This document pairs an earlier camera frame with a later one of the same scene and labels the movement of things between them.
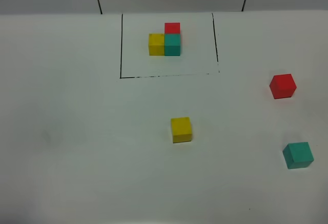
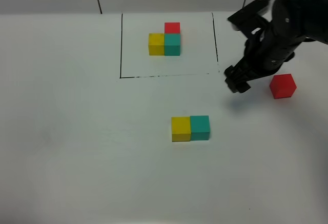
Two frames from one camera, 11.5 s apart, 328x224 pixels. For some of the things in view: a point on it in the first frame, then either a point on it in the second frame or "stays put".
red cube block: x=283 y=86 stays put
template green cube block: x=172 y=44 stays put
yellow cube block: x=181 y=129 stays put
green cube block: x=298 y=155 to x=200 y=127
